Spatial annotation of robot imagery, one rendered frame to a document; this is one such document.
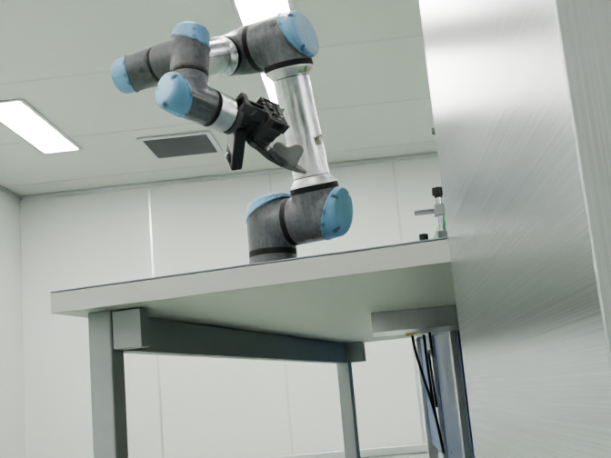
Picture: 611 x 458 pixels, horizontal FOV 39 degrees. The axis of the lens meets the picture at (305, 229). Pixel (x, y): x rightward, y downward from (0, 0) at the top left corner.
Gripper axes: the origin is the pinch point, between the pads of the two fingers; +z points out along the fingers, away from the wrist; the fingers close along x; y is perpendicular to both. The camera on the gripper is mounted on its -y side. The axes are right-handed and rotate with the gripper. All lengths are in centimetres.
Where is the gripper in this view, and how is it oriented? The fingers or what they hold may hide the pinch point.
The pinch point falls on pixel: (294, 151)
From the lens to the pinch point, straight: 186.6
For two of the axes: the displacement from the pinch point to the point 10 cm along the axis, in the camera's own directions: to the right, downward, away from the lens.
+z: 7.2, 2.3, 6.6
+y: 6.2, -6.5, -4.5
